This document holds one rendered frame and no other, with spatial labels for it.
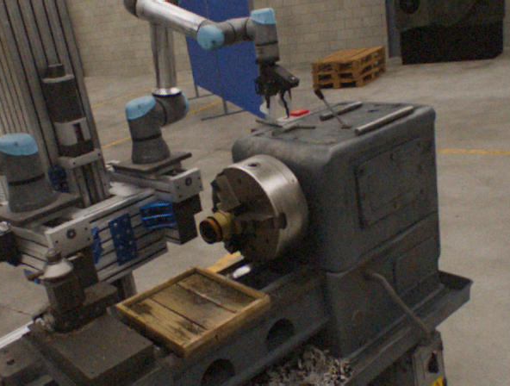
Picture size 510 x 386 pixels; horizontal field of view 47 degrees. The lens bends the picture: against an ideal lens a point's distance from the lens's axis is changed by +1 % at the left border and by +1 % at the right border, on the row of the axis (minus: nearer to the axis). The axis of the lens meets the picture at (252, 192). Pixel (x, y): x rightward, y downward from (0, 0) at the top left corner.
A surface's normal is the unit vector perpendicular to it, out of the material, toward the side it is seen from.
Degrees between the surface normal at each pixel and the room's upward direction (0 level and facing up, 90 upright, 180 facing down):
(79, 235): 90
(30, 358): 0
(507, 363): 0
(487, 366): 0
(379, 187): 90
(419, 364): 88
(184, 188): 90
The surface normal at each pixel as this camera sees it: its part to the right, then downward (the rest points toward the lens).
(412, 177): 0.65, 0.15
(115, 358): -0.15, -0.93
